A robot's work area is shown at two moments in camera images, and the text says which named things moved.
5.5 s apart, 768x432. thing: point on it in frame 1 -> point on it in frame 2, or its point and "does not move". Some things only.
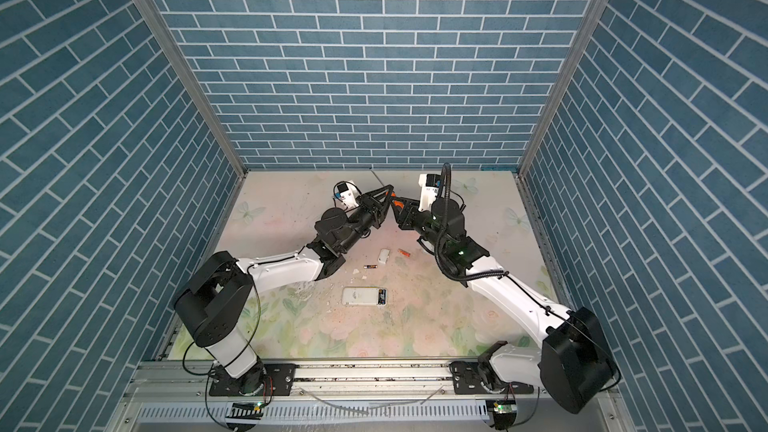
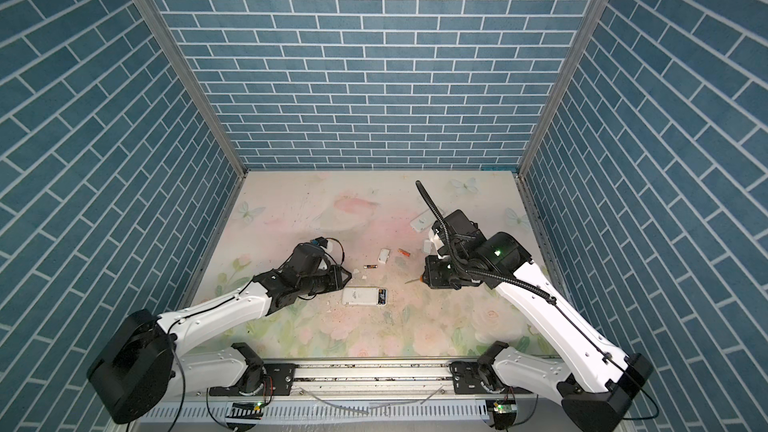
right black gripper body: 415,219 -> 443,272
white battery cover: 384,255 does not move
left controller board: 246,410 does not move
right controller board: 504,413 does not move
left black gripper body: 365,216 -> 323,281
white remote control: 365,296 does not move
